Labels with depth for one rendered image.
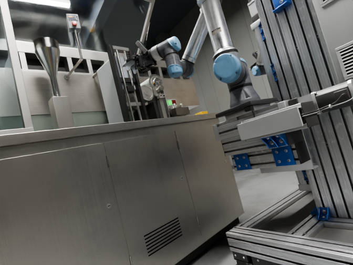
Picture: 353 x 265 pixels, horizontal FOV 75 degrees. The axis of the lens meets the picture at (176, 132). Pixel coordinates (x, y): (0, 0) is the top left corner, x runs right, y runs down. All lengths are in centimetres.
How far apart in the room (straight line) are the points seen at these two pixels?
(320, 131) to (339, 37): 38
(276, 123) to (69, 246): 93
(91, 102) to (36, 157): 92
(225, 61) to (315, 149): 57
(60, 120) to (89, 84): 56
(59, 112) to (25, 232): 70
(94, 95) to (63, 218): 110
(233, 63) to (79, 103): 121
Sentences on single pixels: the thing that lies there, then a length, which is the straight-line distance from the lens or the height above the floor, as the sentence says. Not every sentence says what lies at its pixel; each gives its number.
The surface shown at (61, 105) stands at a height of 111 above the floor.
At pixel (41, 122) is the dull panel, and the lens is 174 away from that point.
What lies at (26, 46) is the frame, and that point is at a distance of 194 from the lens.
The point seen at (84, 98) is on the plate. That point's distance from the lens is 189.
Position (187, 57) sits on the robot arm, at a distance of 131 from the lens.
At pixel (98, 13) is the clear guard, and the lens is 209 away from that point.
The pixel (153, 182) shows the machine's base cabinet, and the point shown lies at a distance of 130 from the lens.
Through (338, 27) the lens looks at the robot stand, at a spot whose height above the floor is 98.
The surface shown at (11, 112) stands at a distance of 115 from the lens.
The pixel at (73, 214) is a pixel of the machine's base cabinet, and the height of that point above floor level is 54.
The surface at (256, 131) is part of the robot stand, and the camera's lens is 96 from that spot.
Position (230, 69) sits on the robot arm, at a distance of 104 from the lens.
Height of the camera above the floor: 68
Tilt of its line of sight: 5 degrees up
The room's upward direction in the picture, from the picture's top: 15 degrees counter-clockwise
